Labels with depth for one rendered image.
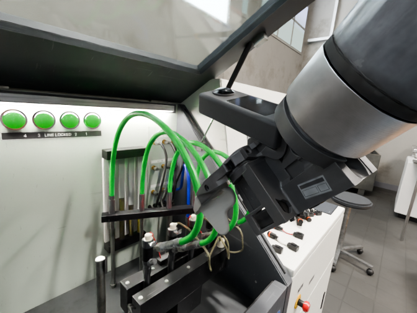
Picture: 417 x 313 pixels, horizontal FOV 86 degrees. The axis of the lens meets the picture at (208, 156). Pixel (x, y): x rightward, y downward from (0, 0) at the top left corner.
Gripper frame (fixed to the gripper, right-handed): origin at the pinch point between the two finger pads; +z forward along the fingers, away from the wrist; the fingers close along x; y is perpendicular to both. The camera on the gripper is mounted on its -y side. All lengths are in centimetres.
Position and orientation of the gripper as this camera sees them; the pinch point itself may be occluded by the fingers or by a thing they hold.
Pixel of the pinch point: (218, 195)
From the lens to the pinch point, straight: 34.4
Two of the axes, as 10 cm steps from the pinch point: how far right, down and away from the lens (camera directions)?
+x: 8.1, -2.7, 5.2
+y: 4.9, 8.1, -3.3
